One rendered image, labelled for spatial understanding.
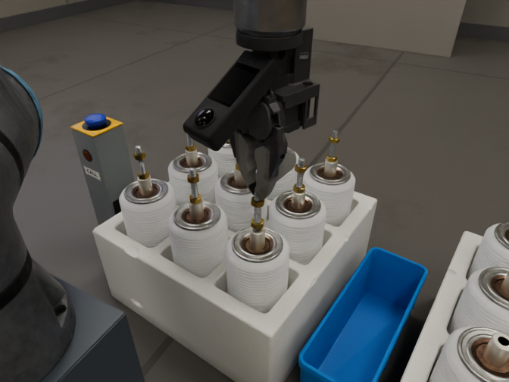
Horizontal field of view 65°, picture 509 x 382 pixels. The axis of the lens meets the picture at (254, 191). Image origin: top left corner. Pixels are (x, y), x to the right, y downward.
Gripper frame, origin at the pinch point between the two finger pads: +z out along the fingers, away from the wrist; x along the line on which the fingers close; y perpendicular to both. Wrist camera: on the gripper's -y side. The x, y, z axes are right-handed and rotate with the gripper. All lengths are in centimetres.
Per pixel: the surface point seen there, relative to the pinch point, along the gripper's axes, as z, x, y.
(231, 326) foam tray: 19.9, -2.5, -6.8
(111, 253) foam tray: 20.3, 24.1, -13.0
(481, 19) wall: 25, 71, 247
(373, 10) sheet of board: 16, 105, 182
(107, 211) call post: 21.6, 38.2, -7.7
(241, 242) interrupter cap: 9.6, 1.8, -1.0
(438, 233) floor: 35, -6, 55
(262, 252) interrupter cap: 9.7, -1.9, -0.2
